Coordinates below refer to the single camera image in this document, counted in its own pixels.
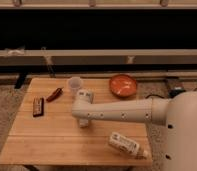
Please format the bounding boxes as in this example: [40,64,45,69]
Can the wooden table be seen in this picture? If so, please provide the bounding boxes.
[0,78,152,166]

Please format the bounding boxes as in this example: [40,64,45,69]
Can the orange bowl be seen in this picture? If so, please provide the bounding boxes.
[109,74,137,98]

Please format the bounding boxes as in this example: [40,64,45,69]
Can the clear plastic cup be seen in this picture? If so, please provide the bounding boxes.
[67,77,83,96]

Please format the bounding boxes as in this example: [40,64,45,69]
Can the dark chocolate bar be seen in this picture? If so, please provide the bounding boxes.
[33,98,44,117]

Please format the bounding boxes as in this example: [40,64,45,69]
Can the red chili pepper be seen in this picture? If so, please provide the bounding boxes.
[46,88,63,102]

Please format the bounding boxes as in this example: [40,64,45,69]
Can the black power adapter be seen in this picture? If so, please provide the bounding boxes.
[169,87,185,98]

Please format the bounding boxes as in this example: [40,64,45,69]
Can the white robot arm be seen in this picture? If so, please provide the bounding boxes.
[72,89,197,171]

